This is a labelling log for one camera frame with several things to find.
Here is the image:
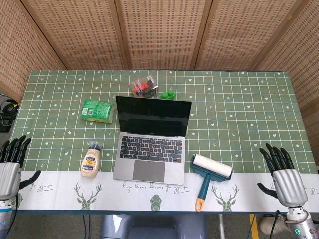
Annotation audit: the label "silver laptop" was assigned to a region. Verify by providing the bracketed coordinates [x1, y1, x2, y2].
[112, 95, 192, 182]

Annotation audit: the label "black cable bundle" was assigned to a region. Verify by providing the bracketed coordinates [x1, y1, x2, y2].
[0, 98, 20, 133]

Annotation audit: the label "clear plastic box red contents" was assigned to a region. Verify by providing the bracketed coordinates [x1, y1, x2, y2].
[130, 75, 160, 98]

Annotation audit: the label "small green toy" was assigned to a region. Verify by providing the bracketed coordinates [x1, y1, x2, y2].
[160, 90, 176, 101]

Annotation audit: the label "green grid tablecloth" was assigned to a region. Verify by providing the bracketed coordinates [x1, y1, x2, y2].
[9, 69, 319, 213]

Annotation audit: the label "thin black floor cable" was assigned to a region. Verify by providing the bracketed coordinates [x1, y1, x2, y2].
[83, 213, 92, 239]

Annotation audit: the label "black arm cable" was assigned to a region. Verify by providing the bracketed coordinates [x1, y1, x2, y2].
[271, 210, 285, 239]

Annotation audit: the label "beige cloth bag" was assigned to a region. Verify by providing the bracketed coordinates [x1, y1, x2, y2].
[258, 216, 287, 236]

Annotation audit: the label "teal lint roller orange handle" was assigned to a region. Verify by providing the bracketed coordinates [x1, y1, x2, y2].
[190, 153, 233, 213]

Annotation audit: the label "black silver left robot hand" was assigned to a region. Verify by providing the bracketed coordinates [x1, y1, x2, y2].
[0, 135, 41, 201]

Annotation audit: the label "green tissue pack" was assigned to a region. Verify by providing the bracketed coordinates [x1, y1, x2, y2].
[80, 98, 116, 124]

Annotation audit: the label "mayonnaise squeeze bottle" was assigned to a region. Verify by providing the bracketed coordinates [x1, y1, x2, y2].
[80, 140, 103, 179]

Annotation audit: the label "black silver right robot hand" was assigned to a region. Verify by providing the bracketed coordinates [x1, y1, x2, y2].
[257, 143, 309, 207]

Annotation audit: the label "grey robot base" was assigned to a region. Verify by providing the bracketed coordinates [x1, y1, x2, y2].
[99, 213, 207, 239]

